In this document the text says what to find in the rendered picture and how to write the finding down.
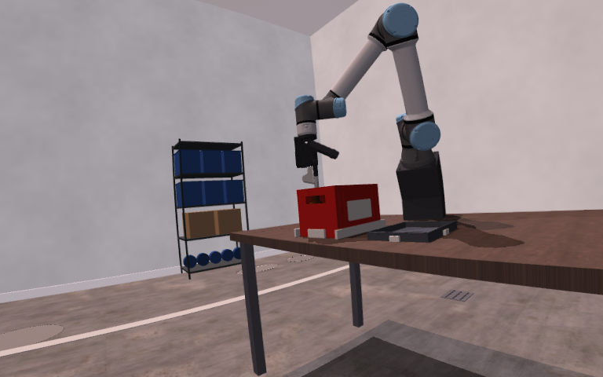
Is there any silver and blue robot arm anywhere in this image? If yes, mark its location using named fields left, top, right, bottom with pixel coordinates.
left=295, top=3, right=440, bottom=168

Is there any red crate with dividers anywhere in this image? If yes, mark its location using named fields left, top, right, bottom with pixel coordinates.
left=297, top=184, right=381, bottom=238

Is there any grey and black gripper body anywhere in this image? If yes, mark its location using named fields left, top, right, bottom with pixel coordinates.
left=294, top=134, right=318, bottom=168

